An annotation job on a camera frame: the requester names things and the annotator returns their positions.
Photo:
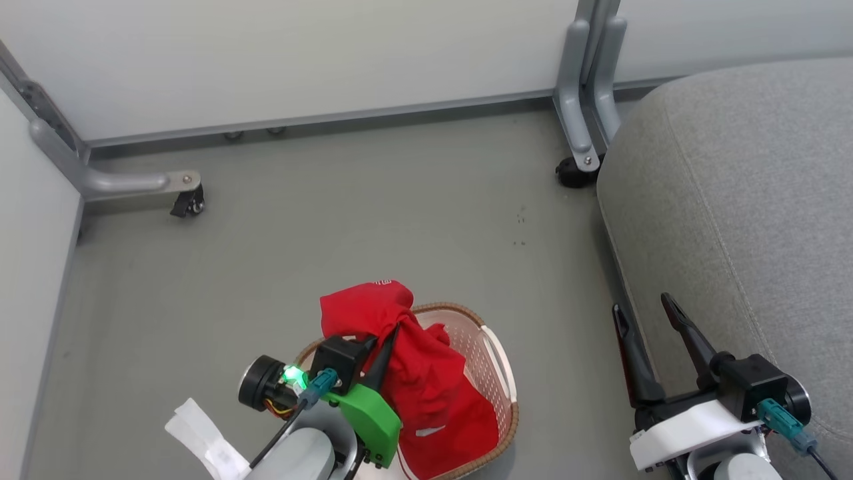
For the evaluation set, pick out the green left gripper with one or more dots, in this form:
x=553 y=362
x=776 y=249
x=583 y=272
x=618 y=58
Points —
x=373 y=420

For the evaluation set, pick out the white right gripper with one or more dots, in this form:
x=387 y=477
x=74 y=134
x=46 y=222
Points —
x=686 y=426

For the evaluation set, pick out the red clothing with white trim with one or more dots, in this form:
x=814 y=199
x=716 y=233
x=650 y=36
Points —
x=433 y=393

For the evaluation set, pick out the cream laundry basket brown rim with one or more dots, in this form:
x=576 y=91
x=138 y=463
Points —
x=490 y=373

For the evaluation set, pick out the grey fabric sofa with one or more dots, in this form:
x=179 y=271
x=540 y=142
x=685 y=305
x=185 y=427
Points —
x=746 y=200

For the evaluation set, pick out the white paper tag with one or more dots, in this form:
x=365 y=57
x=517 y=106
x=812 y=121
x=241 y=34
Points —
x=203 y=436

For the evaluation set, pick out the round black caster wheel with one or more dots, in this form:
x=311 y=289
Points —
x=572 y=174

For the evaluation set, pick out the small round levelling foot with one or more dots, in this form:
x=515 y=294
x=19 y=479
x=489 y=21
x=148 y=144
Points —
x=276 y=130
x=233 y=135

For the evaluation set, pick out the grey partition leg with screw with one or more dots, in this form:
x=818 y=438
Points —
x=572 y=100

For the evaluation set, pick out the plain grey partition leg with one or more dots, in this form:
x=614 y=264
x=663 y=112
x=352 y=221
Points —
x=606 y=80

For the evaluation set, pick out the long grey partition foot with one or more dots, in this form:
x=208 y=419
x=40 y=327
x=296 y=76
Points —
x=120 y=181

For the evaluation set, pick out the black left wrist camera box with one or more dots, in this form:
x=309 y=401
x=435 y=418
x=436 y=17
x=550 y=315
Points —
x=336 y=360

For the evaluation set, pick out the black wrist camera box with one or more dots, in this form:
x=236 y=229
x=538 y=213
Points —
x=336 y=360
x=753 y=383

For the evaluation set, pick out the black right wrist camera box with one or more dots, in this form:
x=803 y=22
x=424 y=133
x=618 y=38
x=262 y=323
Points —
x=753 y=383

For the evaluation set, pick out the grey partition bottom rail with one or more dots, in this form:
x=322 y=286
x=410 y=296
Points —
x=320 y=123

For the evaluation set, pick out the black caster wheel with bracket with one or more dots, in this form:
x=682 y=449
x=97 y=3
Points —
x=190 y=203

